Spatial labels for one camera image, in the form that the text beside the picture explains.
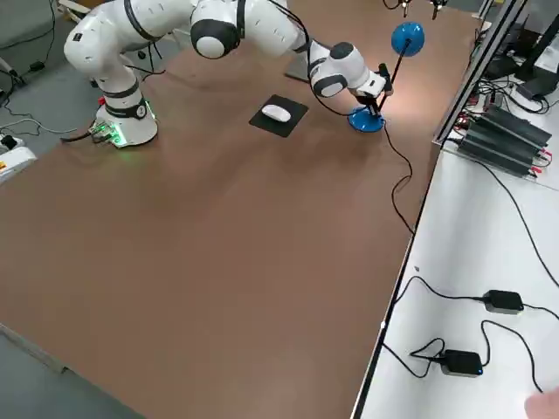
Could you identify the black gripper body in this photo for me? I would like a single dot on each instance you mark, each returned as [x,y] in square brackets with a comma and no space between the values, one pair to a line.
[370,101]

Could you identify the blue desk lamp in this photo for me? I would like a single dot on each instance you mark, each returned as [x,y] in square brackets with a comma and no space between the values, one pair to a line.
[366,122]

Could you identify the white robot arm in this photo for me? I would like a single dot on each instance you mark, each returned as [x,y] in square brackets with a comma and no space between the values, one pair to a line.
[105,57]

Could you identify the silver closed laptop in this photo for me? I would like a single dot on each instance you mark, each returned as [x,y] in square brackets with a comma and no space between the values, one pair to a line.
[301,70]

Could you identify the black mouse mat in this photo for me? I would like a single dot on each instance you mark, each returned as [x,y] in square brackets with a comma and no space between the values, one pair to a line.
[279,128]

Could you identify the white computer mouse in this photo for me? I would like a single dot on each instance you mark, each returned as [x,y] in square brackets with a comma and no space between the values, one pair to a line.
[275,113]

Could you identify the black monitor stand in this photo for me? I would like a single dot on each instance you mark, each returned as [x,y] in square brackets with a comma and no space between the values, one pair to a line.
[535,65]

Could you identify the black power supply unit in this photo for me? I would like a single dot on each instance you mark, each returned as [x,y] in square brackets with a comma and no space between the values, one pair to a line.
[498,153]
[519,124]

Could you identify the white side table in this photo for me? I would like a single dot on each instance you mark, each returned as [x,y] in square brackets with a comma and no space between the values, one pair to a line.
[458,240]

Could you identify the black power adapter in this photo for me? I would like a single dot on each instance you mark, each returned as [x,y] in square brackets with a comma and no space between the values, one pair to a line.
[460,362]
[502,301]

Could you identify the white control box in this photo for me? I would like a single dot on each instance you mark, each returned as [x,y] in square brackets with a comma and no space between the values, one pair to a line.
[15,166]

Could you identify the bar-shaped gripper camera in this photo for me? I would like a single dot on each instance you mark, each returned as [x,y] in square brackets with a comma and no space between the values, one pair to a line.
[384,78]

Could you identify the aluminium frame post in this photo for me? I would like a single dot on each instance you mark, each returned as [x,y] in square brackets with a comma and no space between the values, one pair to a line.
[476,74]

